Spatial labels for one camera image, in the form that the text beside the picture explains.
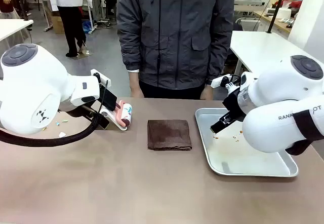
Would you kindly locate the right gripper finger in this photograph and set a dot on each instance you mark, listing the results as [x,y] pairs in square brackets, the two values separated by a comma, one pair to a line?
[227,117]
[218,126]

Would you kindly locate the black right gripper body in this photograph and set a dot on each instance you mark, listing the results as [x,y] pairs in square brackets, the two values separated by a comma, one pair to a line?
[234,102]

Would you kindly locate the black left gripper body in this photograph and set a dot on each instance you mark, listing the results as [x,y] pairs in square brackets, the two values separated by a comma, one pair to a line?
[108,99]

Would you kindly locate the brown cloth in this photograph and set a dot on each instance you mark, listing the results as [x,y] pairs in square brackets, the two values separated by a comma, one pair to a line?
[169,134]

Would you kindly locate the person's left forearm grey sleeve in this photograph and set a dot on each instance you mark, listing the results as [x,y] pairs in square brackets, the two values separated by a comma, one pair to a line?
[217,51]

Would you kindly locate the person's right forearm grey sleeve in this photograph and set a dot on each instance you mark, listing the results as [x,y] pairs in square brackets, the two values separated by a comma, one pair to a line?
[129,49]

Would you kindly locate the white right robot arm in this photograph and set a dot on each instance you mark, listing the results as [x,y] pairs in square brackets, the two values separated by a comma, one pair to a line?
[276,102]

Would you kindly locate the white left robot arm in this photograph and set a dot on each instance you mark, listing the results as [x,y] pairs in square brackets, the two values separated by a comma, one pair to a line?
[33,82]

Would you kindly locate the person's left hand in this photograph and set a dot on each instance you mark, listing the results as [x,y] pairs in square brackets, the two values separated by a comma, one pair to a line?
[207,93]

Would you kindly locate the person's right hand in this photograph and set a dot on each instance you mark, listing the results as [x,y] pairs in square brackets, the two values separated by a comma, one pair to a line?
[135,87]

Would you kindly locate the white folded stand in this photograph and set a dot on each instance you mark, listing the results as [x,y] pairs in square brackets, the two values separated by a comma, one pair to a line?
[109,115]

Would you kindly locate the black wrist watch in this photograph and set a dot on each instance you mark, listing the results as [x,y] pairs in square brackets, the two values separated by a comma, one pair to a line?
[208,82]

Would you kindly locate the silver metal tray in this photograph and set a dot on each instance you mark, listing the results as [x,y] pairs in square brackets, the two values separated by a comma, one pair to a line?
[227,158]

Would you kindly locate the white paper scrap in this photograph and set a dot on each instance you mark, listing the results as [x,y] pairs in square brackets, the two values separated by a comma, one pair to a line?
[62,134]

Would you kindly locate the large white table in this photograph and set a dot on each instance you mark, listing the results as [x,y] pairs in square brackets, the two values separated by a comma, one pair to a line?
[258,46]

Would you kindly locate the blue plastic bag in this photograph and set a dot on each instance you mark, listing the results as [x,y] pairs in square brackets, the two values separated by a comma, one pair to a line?
[87,27]

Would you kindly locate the wooden desk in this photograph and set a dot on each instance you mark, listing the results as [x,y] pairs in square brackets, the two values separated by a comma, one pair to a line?
[278,24]

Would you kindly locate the person in grey jacket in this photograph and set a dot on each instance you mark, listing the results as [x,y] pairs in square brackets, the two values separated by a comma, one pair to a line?
[177,31]

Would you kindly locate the cardboard box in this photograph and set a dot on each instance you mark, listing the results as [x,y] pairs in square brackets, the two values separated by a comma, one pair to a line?
[57,22]

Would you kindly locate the black pole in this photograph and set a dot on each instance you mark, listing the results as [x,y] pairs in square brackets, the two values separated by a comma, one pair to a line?
[276,6]

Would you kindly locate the red cloth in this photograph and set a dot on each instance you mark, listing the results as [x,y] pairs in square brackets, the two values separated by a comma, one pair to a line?
[294,4]

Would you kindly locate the small white table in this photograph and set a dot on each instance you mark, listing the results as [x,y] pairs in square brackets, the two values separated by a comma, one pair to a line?
[12,26]

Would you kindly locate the person in maroon top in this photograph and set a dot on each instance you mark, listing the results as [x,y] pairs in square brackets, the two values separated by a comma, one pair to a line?
[5,3]

